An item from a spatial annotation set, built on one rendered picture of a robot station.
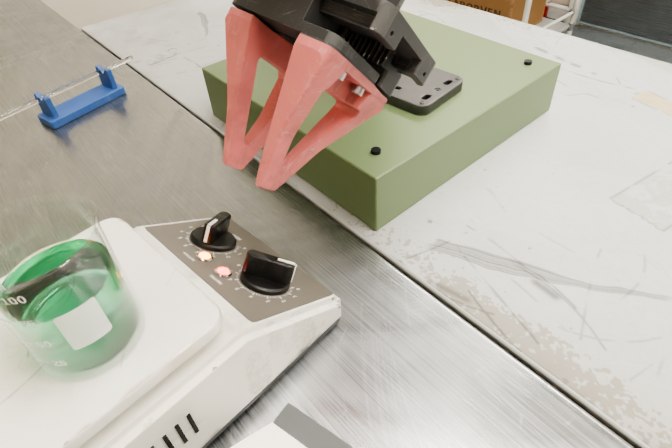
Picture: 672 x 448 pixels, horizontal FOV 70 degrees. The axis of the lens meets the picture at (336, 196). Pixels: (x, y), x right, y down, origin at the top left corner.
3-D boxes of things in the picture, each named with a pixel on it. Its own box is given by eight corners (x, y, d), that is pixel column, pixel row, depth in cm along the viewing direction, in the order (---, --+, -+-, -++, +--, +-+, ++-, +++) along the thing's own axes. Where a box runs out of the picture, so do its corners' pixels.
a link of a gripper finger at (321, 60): (252, 197, 21) (356, 3, 20) (160, 132, 25) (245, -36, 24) (327, 217, 27) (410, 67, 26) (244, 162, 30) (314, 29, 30)
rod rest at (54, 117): (111, 87, 63) (101, 61, 61) (127, 93, 62) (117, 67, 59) (39, 122, 57) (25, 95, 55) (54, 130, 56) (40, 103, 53)
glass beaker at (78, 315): (174, 310, 25) (121, 192, 20) (104, 406, 21) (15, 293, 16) (84, 282, 27) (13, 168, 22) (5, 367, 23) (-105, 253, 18)
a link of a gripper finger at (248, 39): (253, 198, 21) (357, 3, 20) (160, 133, 25) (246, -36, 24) (327, 218, 27) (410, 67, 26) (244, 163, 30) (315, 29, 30)
